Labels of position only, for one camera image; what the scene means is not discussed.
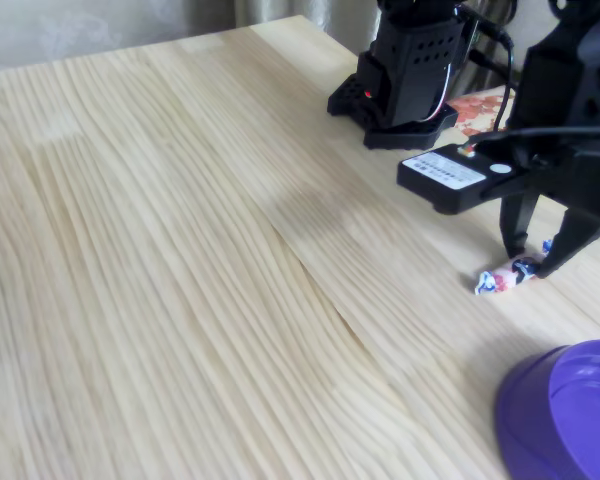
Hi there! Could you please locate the black robot arm with base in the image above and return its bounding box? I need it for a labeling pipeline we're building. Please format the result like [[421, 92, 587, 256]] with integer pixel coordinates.
[[327, 0, 600, 151]]

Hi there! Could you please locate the candy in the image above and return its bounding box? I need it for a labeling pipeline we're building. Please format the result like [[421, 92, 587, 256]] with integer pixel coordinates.
[[473, 238, 554, 297]]

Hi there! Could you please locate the purple plastic bowl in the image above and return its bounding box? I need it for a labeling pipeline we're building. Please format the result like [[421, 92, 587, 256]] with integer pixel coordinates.
[[494, 339, 600, 480]]

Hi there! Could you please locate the beige patterned curtain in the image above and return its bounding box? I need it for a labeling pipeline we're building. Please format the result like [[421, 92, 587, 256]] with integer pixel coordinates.
[[0, 0, 384, 75]]

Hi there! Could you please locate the grey sofa backrest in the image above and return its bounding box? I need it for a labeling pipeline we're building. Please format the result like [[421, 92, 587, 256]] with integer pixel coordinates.
[[509, 0, 564, 89]]

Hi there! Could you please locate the red white black servo wire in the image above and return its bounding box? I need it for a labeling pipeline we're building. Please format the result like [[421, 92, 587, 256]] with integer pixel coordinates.
[[422, 62, 455, 125]]

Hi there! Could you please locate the black camera box, white label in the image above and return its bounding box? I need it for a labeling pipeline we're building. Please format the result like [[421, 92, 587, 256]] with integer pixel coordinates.
[[396, 143, 517, 216]]

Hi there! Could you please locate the long thin black cable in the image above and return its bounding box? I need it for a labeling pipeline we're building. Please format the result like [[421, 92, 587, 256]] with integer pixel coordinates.
[[457, 122, 600, 156]]

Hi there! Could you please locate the black cable with plug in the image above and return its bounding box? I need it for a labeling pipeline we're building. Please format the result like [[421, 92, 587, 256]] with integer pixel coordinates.
[[454, 2, 520, 132]]

